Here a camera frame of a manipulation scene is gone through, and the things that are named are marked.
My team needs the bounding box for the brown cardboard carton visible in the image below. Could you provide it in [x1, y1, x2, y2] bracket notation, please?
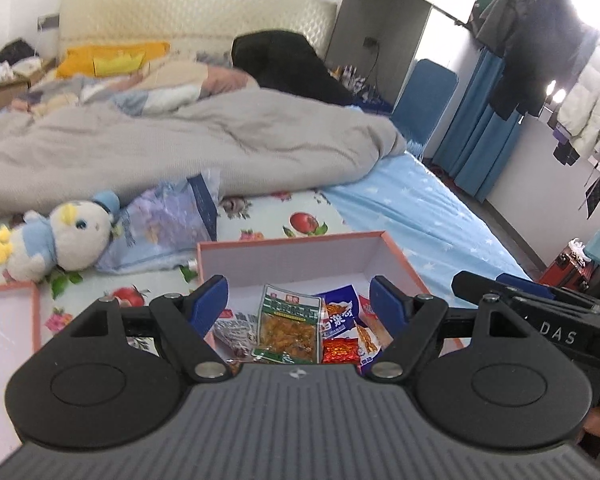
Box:
[0, 67, 47, 121]

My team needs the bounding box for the silver snack packet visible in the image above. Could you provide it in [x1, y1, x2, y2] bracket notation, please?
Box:
[214, 317, 259, 361]

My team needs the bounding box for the row of small bottles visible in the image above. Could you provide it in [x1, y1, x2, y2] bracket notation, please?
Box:
[330, 62, 382, 106]

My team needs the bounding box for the yellow pillow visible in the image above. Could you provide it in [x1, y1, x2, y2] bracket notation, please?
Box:
[55, 41, 171, 79]

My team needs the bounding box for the blue curtain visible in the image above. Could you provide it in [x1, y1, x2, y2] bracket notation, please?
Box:
[432, 45, 526, 204]

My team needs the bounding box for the black garment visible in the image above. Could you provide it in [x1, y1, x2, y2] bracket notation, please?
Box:
[230, 30, 357, 106]

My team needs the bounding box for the cream padded headboard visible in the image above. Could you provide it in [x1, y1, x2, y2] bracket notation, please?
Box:
[57, 0, 339, 61]

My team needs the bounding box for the patchwork quilt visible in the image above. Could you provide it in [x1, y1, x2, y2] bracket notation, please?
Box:
[27, 60, 254, 116]

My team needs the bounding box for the grey hanging jacket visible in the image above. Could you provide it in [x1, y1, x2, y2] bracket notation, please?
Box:
[475, 0, 536, 59]

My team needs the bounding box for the pile of clothes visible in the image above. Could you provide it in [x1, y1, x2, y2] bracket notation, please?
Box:
[0, 37, 44, 91]

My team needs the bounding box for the large blue purple snack bag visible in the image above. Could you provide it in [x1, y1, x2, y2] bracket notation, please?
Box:
[95, 167, 224, 274]

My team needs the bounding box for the orange box lid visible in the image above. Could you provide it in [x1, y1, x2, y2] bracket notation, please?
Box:
[0, 281, 44, 466]

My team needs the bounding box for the white and blue plush toy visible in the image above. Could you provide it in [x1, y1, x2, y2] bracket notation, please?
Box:
[0, 190, 124, 284]

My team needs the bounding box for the red suitcase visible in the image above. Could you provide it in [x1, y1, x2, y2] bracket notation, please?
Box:
[537, 237, 596, 286]

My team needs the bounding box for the black hanging coat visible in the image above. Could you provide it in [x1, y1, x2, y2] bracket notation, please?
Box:
[490, 0, 600, 121]

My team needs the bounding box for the blue chair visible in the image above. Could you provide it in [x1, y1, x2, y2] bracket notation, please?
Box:
[390, 58, 460, 149]

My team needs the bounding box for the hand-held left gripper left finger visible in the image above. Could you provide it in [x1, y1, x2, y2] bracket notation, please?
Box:
[69, 274, 230, 384]

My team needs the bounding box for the orange snack packet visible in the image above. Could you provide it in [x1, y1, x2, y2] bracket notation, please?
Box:
[358, 295, 384, 329]

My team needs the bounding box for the orange cardboard box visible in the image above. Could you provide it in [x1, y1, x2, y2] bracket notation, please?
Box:
[196, 231, 466, 377]

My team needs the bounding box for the white puffer jacket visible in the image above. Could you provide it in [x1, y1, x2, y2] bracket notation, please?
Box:
[555, 30, 600, 154]

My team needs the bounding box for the blue star bed sheet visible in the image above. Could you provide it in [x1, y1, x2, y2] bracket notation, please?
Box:
[325, 150, 537, 302]

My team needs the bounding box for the red foil snack packet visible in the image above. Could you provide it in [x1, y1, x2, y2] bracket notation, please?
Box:
[322, 337, 361, 364]

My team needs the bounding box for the green snack packet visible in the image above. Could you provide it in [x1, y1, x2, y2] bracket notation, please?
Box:
[252, 284, 326, 365]

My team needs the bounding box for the floral mat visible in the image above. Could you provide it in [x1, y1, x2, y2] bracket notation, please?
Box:
[0, 187, 357, 357]

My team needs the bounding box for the white open cabinet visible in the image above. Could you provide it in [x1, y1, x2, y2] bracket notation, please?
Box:
[325, 0, 479, 106]

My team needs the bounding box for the blue and white snack packet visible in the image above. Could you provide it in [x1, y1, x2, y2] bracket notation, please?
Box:
[315, 285, 387, 364]

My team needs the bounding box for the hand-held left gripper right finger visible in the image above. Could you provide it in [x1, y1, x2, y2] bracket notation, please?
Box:
[369, 274, 527, 384]

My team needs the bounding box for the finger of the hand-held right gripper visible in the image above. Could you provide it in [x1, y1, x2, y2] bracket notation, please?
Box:
[452, 269, 524, 307]
[496, 273, 556, 302]

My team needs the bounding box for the grey blanket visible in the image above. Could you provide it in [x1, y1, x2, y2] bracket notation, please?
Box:
[0, 60, 409, 221]

